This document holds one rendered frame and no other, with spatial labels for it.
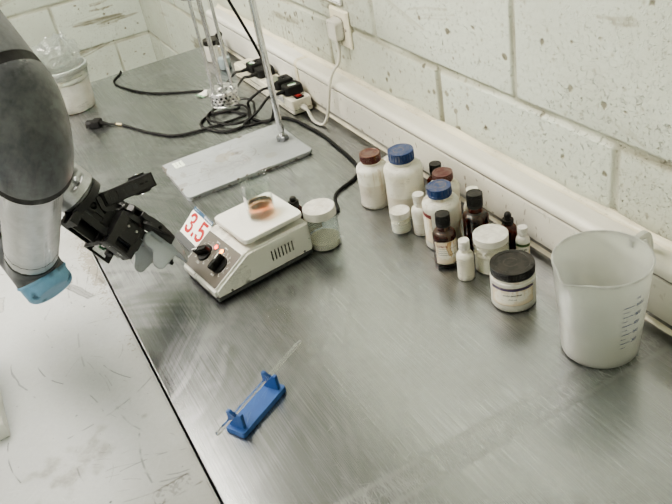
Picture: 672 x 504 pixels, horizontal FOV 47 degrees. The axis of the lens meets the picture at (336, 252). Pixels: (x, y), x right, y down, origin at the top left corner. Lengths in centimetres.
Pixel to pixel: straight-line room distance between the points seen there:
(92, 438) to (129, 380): 12
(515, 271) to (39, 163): 67
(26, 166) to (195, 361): 47
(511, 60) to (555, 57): 11
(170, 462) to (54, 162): 43
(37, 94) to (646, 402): 81
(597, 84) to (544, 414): 46
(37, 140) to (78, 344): 56
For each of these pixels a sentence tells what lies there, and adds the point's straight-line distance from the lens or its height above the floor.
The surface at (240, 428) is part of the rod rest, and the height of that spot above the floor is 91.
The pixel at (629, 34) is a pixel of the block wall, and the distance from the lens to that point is 109.
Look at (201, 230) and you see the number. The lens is 149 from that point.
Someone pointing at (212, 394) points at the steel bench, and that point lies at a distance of 116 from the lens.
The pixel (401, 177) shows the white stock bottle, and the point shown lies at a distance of 139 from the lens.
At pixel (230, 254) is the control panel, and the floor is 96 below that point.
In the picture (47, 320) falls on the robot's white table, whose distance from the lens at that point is 145.
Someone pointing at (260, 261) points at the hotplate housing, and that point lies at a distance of 133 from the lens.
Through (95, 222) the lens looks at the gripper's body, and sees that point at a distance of 126.
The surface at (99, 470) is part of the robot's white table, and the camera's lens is 112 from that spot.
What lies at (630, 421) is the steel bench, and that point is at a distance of 105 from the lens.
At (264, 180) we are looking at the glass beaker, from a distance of 135.
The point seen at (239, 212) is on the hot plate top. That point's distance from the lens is 139.
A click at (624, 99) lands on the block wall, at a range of 112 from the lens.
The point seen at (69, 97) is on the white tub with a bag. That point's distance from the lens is 230.
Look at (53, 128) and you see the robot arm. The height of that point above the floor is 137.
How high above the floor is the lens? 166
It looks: 34 degrees down
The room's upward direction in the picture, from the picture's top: 11 degrees counter-clockwise
